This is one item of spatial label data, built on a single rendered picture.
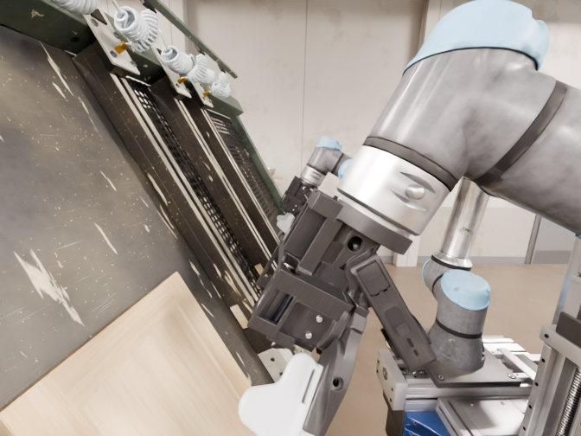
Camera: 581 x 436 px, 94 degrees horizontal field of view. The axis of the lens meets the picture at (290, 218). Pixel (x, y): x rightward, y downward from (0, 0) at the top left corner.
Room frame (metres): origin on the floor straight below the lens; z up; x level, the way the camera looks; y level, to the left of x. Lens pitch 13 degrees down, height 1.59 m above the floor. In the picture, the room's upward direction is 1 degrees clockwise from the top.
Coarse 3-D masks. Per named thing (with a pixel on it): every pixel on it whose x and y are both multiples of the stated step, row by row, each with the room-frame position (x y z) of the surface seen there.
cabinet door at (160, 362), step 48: (96, 336) 0.36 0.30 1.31; (144, 336) 0.43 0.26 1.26; (192, 336) 0.52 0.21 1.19; (48, 384) 0.28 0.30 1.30; (96, 384) 0.32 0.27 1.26; (144, 384) 0.38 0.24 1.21; (192, 384) 0.45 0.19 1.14; (240, 384) 0.55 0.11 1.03; (0, 432) 0.23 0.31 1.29; (48, 432) 0.25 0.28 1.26; (96, 432) 0.28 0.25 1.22; (144, 432) 0.33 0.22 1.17; (192, 432) 0.39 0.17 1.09; (240, 432) 0.47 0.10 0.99
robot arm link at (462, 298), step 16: (448, 272) 0.72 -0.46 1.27; (464, 272) 0.72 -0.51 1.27; (432, 288) 0.76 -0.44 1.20; (448, 288) 0.67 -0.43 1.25; (464, 288) 0.65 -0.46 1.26; (480, 288) 0.65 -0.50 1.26; (448, 304) 0.67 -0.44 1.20; (464, 304) 0.64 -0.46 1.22; (480, 304) 0.63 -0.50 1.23; (448, 320) 0.66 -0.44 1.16; (464, 320) 0.63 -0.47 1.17; (480, 320) 0.63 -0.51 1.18
